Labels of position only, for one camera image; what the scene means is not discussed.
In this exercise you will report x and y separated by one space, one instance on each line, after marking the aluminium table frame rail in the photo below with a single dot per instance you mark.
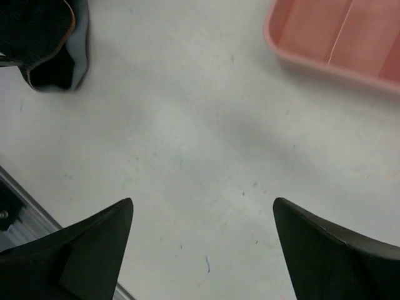
36 223

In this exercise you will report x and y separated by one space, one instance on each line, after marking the pink divided organizer tray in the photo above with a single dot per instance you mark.
356 42

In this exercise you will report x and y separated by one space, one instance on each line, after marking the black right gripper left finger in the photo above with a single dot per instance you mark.
81 261

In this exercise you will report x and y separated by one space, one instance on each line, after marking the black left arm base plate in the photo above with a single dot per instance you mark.
11 206

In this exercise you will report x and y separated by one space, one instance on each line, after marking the black underwear orange trim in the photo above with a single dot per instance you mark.
47 41

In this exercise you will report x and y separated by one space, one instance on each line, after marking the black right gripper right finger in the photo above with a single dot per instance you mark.
328 261

